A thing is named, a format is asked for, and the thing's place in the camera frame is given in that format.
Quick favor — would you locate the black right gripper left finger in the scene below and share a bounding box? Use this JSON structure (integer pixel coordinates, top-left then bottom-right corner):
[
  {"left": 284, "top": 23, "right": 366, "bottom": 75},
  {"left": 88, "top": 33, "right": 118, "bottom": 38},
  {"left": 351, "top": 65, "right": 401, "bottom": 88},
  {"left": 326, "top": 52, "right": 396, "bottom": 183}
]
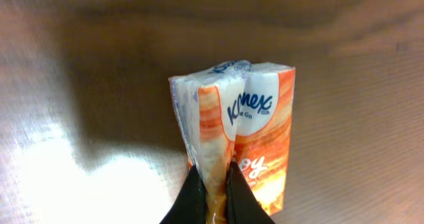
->
[{"left": 160, "top": 166, "right": 206, "bottom": 224}]

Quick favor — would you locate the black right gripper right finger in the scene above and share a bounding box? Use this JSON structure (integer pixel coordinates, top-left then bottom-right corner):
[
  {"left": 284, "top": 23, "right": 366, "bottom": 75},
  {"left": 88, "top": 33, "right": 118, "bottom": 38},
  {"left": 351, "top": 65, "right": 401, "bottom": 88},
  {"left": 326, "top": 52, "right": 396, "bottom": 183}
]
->
[{"left": 226, "top": 162, "right": 275, "bottom": 224}]

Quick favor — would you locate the orange tissue pack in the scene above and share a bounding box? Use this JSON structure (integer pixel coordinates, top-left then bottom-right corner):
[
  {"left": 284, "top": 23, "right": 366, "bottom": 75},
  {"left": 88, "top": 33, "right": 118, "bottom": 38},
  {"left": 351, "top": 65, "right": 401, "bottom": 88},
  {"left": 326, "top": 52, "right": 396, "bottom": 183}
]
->
[{"left": 169, "top": 60, "right": 295, "bottom": 223}]

